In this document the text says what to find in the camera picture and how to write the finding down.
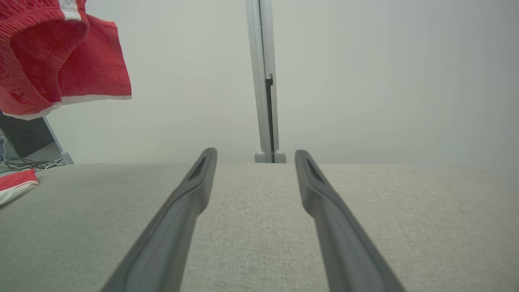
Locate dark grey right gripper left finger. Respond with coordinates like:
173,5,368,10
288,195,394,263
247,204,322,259
99,148,218,292

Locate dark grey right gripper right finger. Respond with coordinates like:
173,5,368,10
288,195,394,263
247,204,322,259
295,150,407,292

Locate red white basketball jersey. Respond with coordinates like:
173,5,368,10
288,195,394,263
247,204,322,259
0,169,40,206

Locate red shorts with white stripe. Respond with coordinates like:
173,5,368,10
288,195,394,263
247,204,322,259
0,0,132,121

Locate dark grey equipment box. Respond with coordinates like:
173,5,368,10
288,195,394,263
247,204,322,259
0,112,55,159

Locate grey metal frame leg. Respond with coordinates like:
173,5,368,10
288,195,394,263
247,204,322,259
42,117,74,165

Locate white cable bundle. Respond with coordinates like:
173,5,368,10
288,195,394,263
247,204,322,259
0,130,65,174

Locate grey partition post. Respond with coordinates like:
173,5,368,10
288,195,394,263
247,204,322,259
245,0,287,164

